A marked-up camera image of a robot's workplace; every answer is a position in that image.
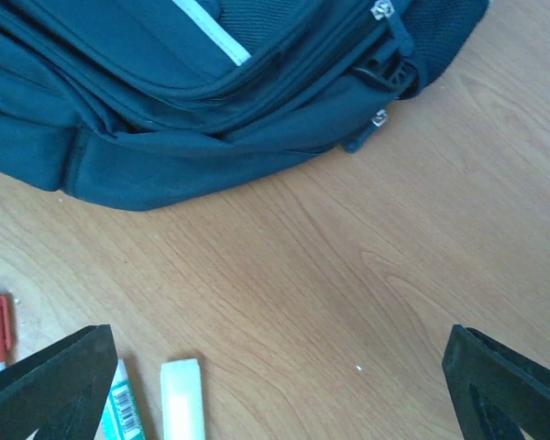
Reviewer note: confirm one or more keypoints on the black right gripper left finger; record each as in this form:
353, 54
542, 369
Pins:
60, 391

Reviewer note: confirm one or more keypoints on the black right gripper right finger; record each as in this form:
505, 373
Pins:
496, 392

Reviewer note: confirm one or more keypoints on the yellow highlighter pen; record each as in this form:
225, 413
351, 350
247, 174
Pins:
182, 400

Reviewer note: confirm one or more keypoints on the navy blue student backpack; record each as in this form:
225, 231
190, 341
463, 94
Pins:
137, 105

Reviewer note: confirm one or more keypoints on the green label glue stick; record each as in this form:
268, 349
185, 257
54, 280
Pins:
120, 418

